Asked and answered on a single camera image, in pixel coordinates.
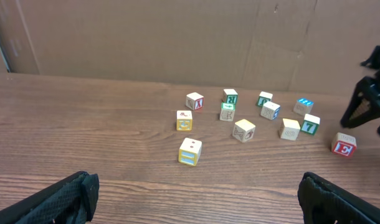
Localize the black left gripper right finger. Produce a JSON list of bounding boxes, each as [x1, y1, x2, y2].
[[297, 172, 380, 224]]

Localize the wooden block red side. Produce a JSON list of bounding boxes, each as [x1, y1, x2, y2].
[[331, 133, 357, 157]]

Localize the wooden block teal front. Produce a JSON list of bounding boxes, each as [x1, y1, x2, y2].
[[300, 114, 320, 135]]

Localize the wooden block green four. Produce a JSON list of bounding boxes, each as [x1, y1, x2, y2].
[[219, 103, 235, 121]]

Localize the blue top wooden block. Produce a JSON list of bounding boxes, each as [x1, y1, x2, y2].
[[293, 98, 314, 116]]

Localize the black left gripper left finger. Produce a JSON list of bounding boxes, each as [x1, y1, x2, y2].
[[0, 171, 100, 224]]

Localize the wooden block orange side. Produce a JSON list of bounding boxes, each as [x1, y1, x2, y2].
[[178, 138, 202, 166]]

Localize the wooden block teal side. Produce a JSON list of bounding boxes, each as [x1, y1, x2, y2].
[[256, 91, 273, 107]]

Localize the wooden block red top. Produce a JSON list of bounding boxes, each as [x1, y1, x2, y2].
[[185, 92, 204, 110]]

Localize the wooden block green side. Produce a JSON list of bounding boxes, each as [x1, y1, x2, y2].
[[222, 89, 238, 105]]

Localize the wooden block blue side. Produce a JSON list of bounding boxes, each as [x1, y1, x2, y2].
[[260, 101, 280, 120]]

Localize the cardboard wall panel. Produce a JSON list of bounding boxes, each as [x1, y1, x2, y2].
[[0, 0, 380, 95]]

